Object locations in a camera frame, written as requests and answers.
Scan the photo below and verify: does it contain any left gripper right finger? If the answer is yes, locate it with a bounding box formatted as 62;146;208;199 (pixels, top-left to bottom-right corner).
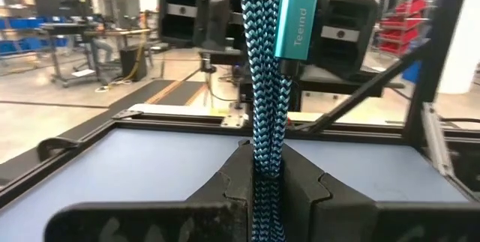
283;144;480;242

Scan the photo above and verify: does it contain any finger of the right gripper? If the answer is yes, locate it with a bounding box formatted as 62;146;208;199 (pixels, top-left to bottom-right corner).
193;0;242;52

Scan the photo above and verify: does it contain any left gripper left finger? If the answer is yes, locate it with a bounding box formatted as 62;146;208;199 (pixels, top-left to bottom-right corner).
44;139;253;242

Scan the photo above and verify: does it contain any teal braided USB cable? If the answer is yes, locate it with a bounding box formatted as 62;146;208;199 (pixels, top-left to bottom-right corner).
238;0;327;242

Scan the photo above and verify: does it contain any shelf of red bins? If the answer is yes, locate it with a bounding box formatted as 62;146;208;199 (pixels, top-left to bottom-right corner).
377;0;432;58

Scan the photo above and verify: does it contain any black hazard-striped floor mat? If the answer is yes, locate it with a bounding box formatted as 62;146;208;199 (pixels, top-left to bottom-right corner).
157;80;208;107
108;79;185;115

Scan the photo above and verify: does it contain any black computer tower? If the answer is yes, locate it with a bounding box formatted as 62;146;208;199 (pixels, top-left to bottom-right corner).
118;45;149;82

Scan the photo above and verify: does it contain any rolling work desk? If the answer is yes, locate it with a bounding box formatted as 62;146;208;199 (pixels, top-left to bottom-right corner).
39;22;153;88

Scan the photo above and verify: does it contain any person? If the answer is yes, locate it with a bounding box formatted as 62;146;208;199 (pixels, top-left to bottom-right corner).
84;11;116;74

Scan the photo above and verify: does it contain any black computer monitor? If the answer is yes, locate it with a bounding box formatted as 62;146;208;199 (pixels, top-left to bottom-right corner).
31;0;94;19

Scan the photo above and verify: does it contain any shelf of blue bins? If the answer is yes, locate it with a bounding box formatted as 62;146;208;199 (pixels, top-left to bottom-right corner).
0;16;69;56

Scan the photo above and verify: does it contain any black metal table frame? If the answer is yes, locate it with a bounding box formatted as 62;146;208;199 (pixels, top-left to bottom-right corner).
0;0;480;213

